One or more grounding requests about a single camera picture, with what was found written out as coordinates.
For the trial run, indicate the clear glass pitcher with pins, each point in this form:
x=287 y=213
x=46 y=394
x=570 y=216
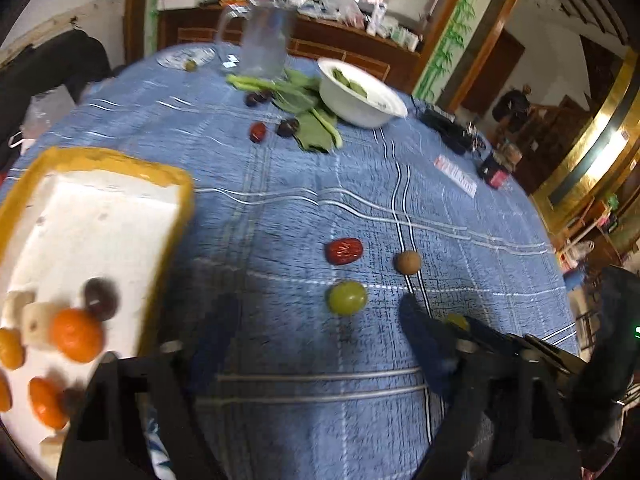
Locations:
x=262 y=45

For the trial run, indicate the red jujube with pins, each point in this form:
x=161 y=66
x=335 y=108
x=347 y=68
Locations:
x=257 y=132
x=344 y=251

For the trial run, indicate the green leaf pieces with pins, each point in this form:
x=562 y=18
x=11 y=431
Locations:
x=345 y=79

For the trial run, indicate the white carton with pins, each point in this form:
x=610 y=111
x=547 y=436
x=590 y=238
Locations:
x=378 y=17

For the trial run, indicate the white flat box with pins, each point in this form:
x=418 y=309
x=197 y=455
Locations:
x=175 y=3

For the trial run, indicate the white bowl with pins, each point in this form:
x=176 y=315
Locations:
x=360 y=107

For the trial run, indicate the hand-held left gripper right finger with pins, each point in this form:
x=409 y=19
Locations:
x=425 y=347

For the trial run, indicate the blue plaid tablecloth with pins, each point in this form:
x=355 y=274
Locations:
x=280 y=170

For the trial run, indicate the dark plum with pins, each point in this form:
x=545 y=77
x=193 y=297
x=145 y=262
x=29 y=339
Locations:
x=287 y=128
x=256 y=98
x=101 y=300

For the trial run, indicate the black leather sofa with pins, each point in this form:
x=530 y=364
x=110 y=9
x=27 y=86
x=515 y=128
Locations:
x=55 y=70

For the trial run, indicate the brown longan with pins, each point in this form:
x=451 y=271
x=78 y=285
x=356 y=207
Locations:
x=407 y=262

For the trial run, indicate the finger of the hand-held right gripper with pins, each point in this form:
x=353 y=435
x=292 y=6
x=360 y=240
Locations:
x=510 y=342

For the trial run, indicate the red white paper card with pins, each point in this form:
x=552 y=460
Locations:
x=455 y=174

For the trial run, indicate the black red box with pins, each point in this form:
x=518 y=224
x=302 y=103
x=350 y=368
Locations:
x=495 y=172

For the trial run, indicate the black electronic device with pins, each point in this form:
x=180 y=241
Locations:
x=447 y=127

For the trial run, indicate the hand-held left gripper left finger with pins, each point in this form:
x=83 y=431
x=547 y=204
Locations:
x=205 y=360

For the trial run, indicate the patterned white plate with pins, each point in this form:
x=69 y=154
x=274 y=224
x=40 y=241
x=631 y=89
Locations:
x=175 y=57

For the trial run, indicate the green leafy vegetable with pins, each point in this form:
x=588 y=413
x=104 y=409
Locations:
x=312 y=132

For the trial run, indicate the wooden sideboard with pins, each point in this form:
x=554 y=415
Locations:
x=345 y=52

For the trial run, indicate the white plastic bag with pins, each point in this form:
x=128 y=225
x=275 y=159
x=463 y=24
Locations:
x=42 y=110

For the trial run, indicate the white foam tray yellow tape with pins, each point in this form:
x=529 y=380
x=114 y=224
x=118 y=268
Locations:
x=90 y=220

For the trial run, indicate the wooden framed bamboo mirror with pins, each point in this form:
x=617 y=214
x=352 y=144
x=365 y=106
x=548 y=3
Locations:
x=460 y=25

